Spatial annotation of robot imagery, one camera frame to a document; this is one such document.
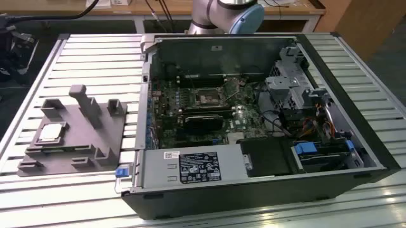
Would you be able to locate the silver square CPU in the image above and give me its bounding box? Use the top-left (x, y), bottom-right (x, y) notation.
top-left (38, 123), bottom-right (64, 143)

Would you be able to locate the CPU socket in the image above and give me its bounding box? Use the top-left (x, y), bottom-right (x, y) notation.
top-left (194, 88), bottom-right (230, 107)

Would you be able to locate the black RAM slot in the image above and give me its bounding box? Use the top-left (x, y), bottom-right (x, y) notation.
top-left (182, 106), bottom-right (234, 114)
top-left (183, 111), bottom-right (235, 119)

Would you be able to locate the grey parts rack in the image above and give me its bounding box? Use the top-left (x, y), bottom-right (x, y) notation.
top-left (18, 84), bottom-right (130, 178)

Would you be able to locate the blue case latch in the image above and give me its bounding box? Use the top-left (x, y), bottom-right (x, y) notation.
top-left (114, 167), bottom-right (132, 179)

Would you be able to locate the grey power supply unit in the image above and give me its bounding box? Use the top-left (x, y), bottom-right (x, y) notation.
top-left (139, 143), bottom-right (249, 190)

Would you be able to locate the black graphics card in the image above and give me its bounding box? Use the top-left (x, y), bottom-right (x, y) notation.
top-left (183, 115), bottom-right (225, 132)

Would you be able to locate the metal socket cover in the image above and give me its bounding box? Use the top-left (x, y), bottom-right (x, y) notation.
top-left (222, 77), bottom-right (247, 101)

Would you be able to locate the green motherboard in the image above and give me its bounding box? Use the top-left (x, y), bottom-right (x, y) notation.
top-left (147, 76), bottom-right (278, 150)

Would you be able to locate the silver metal drive cage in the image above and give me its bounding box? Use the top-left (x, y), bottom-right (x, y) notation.
top-left (265, 46), bottom-right (329, 113)

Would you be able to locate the black open PC case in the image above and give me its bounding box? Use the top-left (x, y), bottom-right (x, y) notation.
top-left (120, 32), bottom-right (401, 220)

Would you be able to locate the black plastic shroud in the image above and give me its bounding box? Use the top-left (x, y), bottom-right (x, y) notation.
top-left (238, 137), bottom-right (297, 178)

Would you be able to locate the hard disk in blue carrier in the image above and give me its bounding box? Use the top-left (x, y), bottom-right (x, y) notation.
top-left (291, 140), bottom-right (357, 172)

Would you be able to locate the wooden cabinet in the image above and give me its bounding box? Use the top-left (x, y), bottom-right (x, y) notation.
top-left (333, 0), bottom-right (406, 63)

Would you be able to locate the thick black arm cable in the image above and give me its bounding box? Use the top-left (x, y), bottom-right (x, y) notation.
top-left (4, 0), bottom-right (100, 24)

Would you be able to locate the wooden desk white frame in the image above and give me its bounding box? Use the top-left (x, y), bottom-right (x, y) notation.
top-left (0, 0), bottom-right (327, 34)

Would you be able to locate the thin black hanging cable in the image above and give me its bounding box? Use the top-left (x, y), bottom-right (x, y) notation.
top-left (158, 0), bottom-right (177, 33)

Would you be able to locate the black wire bundle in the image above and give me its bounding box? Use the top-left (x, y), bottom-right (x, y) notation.
top-left (255, 83), bottom-right (297, 139)

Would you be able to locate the orange yellow wire bundle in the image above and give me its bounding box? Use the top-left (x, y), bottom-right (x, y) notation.
top-left (301, 116), bottom-right (338, 139)

